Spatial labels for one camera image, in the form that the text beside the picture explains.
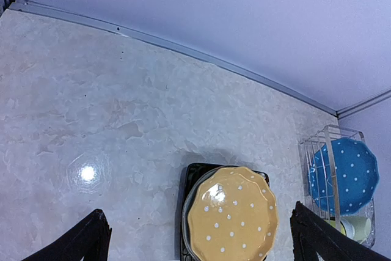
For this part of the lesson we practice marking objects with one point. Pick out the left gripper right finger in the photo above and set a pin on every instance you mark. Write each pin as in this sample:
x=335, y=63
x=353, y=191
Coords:
x=314, y=238

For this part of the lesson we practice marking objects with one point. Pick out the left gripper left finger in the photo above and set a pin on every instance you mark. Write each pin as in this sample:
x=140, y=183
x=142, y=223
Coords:
x=87, y=240

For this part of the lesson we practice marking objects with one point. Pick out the blue polka dot plate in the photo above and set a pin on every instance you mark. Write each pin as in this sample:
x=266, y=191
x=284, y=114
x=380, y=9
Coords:
x=357, y=174

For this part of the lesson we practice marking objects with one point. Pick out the orange polka dot plate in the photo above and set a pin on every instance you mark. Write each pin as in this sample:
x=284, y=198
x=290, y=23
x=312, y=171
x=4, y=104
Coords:
x=232, y=215

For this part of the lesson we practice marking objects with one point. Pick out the light green floral plate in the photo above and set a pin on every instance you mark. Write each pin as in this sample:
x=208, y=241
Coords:
x=195, y=174

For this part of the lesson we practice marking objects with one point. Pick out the black square floral plate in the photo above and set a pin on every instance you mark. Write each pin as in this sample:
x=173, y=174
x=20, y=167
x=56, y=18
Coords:
x=192, y=175

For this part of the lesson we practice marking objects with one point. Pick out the yellow-green bowl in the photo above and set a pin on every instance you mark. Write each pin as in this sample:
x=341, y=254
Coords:
x=345, y=227

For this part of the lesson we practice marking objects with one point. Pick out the pale green mug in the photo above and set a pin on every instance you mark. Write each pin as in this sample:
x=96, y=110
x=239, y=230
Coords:
x=357, y=228

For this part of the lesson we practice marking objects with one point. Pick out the metal wire dish rack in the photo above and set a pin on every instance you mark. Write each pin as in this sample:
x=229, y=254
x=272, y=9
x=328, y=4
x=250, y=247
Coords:
x=307, y=149

